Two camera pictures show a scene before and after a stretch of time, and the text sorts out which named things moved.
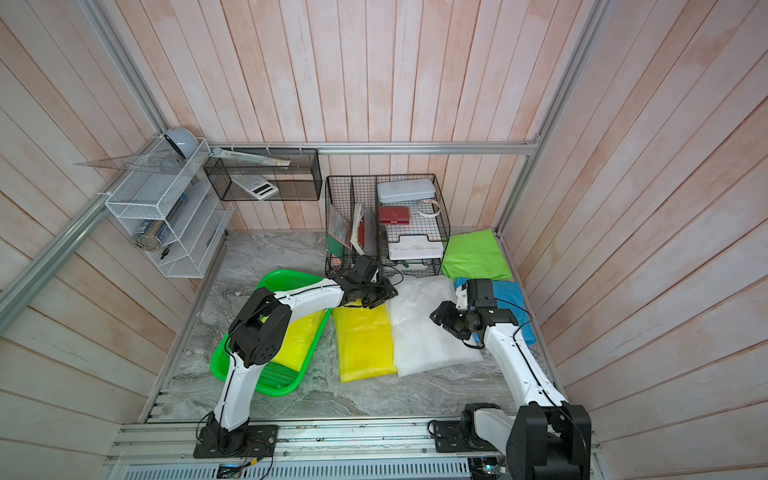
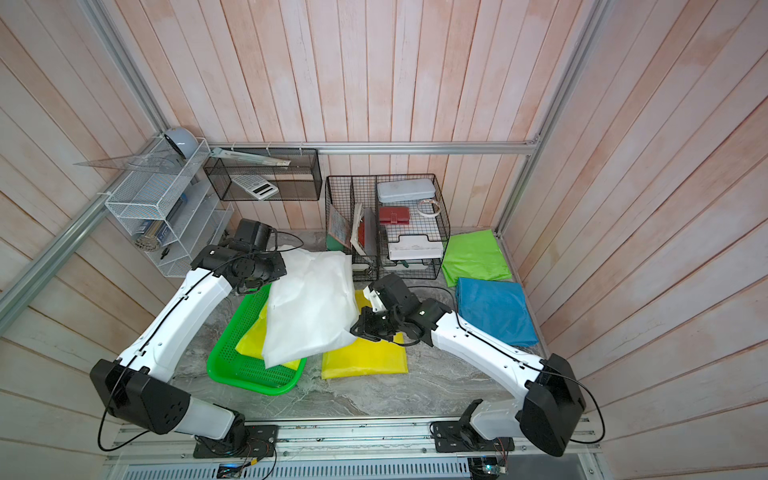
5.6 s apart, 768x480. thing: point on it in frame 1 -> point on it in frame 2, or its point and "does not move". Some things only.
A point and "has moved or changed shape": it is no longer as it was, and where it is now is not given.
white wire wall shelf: [167, 207] does not move
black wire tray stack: [412, 225] does not move
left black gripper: [386, 293] -> [280, 270]
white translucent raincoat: [421, 343] -> [310, 308]
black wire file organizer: [352, 219] does not move
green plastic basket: [275, 378] does not move
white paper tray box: [415, 248] does not move
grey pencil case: [405, 190] does not move
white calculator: [257, 185] does not move
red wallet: [394, 215] does not move
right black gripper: [447, 308] -> [368, 331]
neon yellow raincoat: [299, 340] has moved or changed shape
